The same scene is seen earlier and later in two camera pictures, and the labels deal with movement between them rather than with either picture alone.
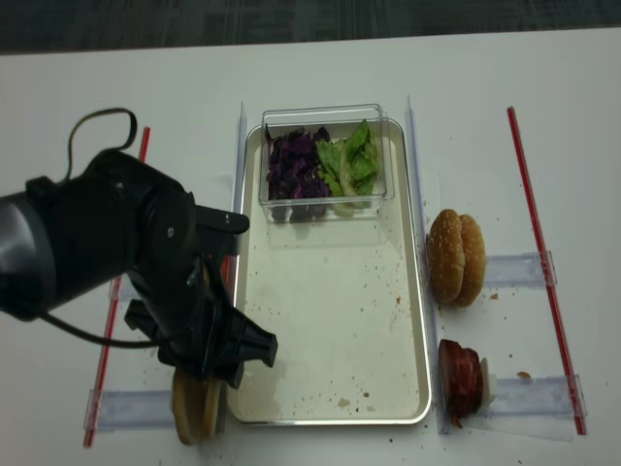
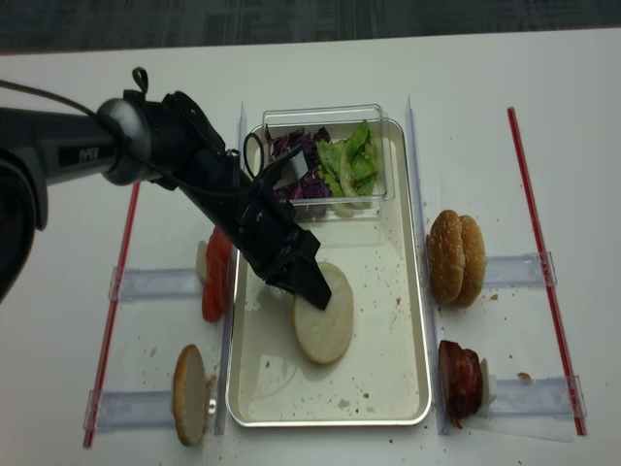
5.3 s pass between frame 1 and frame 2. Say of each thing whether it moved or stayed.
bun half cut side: moved
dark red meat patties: stayed
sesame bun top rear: stayed
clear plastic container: stayed
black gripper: moved
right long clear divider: stayed
